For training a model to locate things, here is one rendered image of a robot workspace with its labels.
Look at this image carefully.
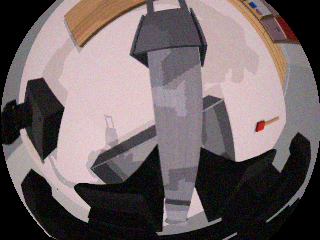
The wooden board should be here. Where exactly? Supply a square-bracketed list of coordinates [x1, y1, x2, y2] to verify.
[64, 0, 147, 48]

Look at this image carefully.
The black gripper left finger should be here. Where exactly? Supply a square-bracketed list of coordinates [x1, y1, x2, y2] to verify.
[73, 144, 164, 232]

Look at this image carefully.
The tan flat rectangular block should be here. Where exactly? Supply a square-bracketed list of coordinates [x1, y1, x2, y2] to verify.
[25, 135, 45, 164]

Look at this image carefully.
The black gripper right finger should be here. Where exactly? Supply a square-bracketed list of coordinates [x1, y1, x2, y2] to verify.
[195, 147, 277, 223]

